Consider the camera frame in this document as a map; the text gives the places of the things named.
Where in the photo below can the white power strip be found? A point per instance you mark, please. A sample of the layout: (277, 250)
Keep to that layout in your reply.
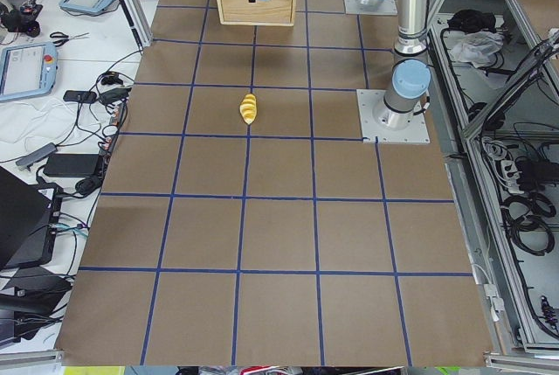
(511, 176)

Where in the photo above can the black laptop computer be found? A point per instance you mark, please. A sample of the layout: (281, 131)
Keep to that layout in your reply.
(28, 215)

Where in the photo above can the yellow toy croissant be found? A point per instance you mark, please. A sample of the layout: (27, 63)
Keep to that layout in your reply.
(248, 109)

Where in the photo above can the black power adapter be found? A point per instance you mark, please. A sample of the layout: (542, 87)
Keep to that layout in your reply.
(71, 165)

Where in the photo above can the white crumpled cloth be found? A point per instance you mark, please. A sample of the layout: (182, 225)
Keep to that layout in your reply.
(477, 48)

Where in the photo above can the blue teach pendant near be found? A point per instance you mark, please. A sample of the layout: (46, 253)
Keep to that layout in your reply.
(28, 70)

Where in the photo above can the black handled scissors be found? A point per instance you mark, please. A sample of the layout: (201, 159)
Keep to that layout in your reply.
(60, 38)

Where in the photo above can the wooden drawer cabinet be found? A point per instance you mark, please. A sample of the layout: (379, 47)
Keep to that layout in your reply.
(269, 13)

